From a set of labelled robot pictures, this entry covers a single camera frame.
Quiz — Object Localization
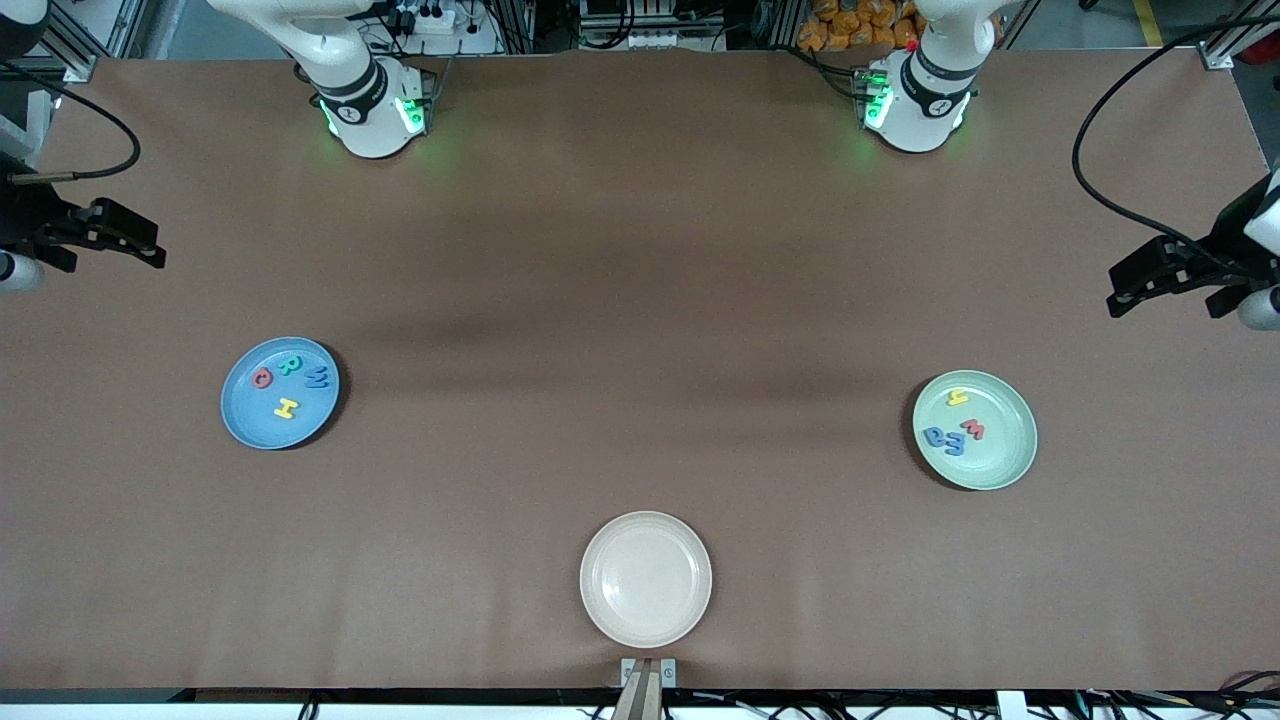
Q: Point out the blue plate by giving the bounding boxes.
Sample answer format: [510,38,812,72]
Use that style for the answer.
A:
[220,336,341,451]

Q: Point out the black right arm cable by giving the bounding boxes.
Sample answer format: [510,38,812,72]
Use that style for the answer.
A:
[0,60,142,186]

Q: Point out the white power strip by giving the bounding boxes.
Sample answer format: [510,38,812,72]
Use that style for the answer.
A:
[395,0,461,36]

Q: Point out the orange snack bags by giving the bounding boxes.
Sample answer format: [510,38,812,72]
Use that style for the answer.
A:
[797,0,926,53]

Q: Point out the beige plate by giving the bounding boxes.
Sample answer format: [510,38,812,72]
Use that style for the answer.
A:
[579,511,713,649]

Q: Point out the aluminium frame post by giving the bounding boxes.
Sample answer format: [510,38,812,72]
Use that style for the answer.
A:
[30,0,151,83]
[1200,0,1280,71]

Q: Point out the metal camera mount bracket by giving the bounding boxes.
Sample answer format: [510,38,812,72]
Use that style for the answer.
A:
[620,657,678,720]

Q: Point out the green plate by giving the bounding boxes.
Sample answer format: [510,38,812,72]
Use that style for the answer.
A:
[912,370,1038,491]

